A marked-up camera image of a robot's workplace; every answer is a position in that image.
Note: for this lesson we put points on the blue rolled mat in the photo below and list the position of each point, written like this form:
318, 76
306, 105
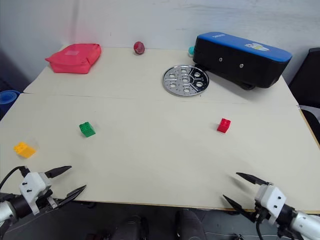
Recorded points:
7, 100

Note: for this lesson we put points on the red fabric pouch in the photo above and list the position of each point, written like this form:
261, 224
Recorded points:
73, 58

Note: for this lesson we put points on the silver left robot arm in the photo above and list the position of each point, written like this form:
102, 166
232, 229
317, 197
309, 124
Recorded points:
10, 208

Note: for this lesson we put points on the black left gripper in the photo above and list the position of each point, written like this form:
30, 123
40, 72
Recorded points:
45, 200

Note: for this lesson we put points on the dark red round fruit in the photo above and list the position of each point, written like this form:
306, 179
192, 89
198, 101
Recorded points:
139, 48

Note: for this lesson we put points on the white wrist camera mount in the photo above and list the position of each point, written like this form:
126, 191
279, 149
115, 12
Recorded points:
272, 197
33, 183

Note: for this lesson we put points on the green toy brick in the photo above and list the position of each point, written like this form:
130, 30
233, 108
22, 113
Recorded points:
87, 129

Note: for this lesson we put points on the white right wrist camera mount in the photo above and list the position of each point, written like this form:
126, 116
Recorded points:
272, 197

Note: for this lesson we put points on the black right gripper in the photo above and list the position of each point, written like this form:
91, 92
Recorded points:
260, 215

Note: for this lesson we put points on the yellow toy brick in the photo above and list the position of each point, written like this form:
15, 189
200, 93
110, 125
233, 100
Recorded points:
24, 150

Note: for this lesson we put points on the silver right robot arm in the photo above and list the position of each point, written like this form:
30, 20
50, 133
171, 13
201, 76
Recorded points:
302, 222

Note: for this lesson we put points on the small teal round object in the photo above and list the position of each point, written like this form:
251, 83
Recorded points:
191, 50

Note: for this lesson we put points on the red toy brick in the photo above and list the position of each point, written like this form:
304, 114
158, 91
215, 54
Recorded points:
223, 125

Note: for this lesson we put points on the black case with blue lid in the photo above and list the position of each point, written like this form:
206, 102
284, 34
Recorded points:
240, 62

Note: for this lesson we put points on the round perforated metal plate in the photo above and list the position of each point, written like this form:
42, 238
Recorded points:
185, 80

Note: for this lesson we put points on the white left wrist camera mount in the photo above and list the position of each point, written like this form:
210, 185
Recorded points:
33, 183

